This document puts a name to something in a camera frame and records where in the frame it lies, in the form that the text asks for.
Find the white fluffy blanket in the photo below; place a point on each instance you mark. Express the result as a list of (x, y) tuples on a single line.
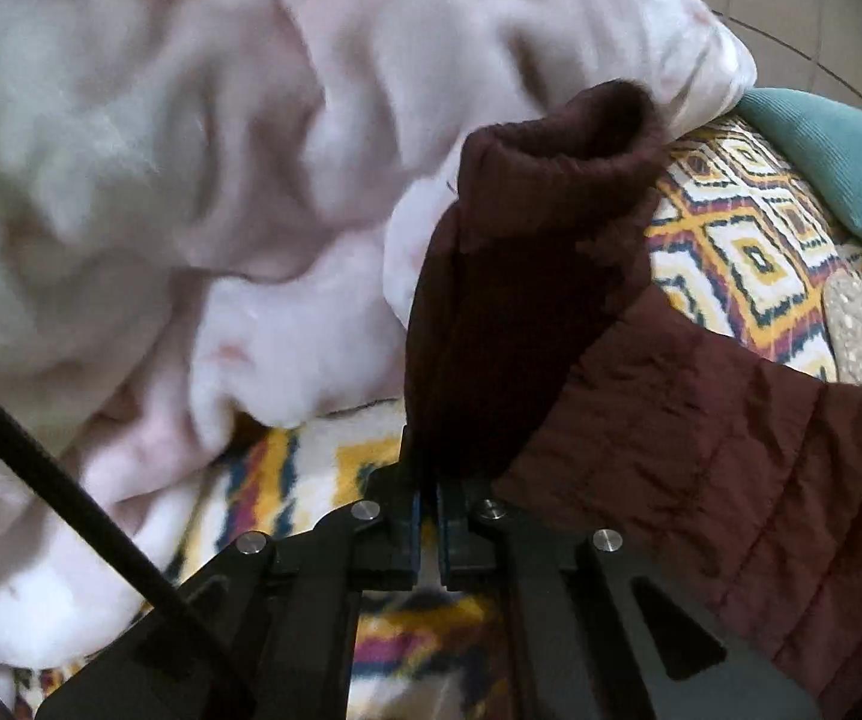
[(176, 165)]

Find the maroon quilted jacket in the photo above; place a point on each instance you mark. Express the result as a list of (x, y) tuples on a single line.
[(626, 427)]

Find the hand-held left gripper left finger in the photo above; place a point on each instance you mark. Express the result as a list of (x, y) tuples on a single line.
[(411, 532)]

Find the teal pillow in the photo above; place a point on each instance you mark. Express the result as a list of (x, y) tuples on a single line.
[(836, 150)]

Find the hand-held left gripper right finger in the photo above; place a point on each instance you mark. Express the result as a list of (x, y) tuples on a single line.
[(446, 532)]

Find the patterned bed sheet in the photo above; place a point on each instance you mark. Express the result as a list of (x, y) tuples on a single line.
[(739, 240)]

